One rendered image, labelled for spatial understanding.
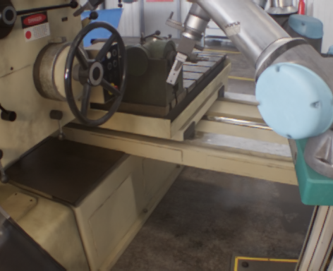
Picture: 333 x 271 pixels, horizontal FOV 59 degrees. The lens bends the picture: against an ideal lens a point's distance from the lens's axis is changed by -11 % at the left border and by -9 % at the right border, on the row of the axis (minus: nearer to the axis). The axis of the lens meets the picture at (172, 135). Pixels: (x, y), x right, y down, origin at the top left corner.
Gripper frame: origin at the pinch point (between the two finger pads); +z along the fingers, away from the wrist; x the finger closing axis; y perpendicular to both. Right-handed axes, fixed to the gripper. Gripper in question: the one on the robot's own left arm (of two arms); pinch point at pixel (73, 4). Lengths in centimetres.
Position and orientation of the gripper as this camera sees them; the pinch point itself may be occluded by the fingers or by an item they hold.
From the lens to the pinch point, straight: 131.9
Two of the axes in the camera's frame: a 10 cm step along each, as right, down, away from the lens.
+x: -5.0, -8.4, -2.1
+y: 3.8, -4.3, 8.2
